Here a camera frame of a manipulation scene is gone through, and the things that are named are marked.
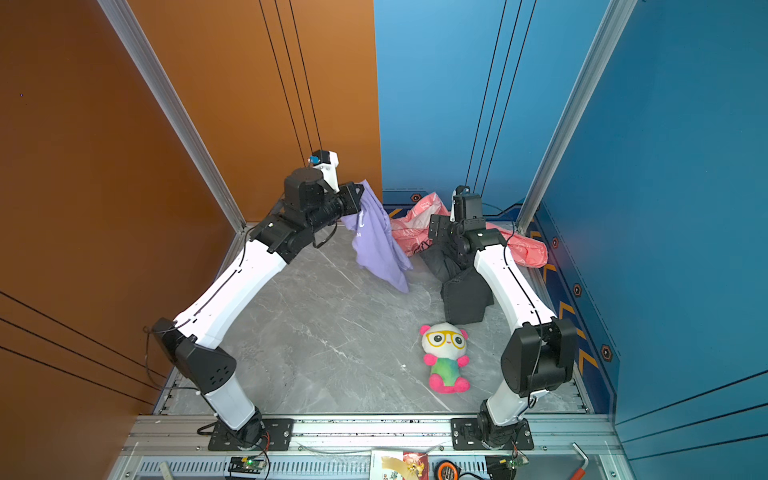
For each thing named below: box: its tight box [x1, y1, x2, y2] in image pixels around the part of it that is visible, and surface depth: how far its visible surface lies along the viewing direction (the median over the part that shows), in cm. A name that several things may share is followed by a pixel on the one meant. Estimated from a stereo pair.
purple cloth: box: [340, 179, 413, 294], surface depth 77 cm
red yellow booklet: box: [370, 451, 429, 480], surface depth 68 cm
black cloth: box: [419, 244, 495, 325], surface depth 93 cm
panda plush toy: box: [419, 322, 470, 394], surface depth 83 cm
